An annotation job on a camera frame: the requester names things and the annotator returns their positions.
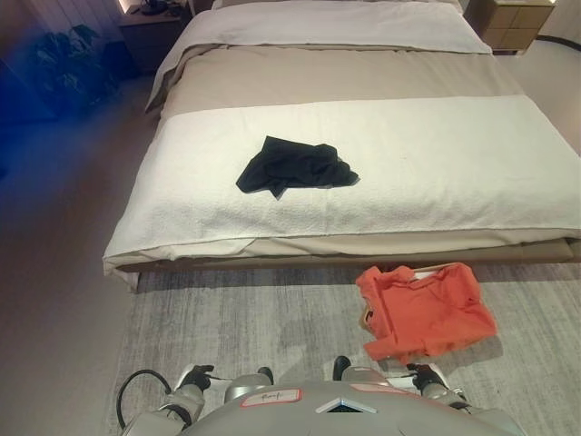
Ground white folded head blanket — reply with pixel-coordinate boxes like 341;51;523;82
171;0;495;56

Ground light wooden nightstand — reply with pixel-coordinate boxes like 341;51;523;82
466;0;558;55

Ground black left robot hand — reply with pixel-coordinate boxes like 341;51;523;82
181;363;215;391

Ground orange garment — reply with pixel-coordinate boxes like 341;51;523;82
354;264;498;366

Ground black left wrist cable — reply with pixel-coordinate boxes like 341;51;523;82
116;369;173;427

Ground silver left robot leg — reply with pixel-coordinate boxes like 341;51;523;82
224;366;276;394

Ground beige duvet cover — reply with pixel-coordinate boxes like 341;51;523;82
103;43;581;276

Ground dark leafy plant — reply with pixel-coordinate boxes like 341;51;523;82
25;23;126;120

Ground silver robot torso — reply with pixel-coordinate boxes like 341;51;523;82
180;377;517;436

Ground silver robot leg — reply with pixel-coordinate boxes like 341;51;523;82
332;355;397;388
224;366;276;394

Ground silver right robot leg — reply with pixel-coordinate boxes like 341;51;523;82
332;355;397;388

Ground black garment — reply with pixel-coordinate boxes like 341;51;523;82
234;134;362;202

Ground grey floor rug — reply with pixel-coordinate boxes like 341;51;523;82
107;262;581;436

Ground dark wooden nightstand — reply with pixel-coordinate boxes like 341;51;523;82
118;7;194;77

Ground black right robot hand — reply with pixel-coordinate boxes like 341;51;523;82
405;362;449;394

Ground red bordered white sticker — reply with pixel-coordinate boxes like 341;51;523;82
240;387;304;407

